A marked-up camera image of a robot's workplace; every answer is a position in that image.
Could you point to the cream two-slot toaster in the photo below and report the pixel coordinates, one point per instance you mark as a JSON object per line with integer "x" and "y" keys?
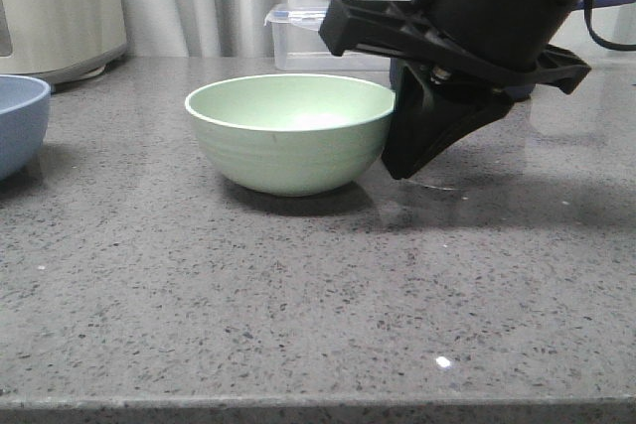
{"x": 60, "y": 40}

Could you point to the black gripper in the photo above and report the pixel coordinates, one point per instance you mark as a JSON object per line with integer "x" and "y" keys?
{"x": 504, "y": 42}

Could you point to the dark blue saucepan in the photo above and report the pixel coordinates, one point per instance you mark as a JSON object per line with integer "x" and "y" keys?
{"x": 518, "y": 93}

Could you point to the light blue bowl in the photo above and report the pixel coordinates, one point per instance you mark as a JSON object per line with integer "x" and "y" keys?
{"x": 25, "y": 108}

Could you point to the light green bowl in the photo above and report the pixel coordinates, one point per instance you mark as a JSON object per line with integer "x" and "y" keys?
{"x": 293, "y": 134}

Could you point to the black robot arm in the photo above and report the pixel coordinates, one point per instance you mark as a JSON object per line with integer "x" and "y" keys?
{"x": 456, "y": 62}

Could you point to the clear plastic food container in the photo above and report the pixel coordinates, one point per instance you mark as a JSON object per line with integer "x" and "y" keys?
{"x": 298, "y": 46}

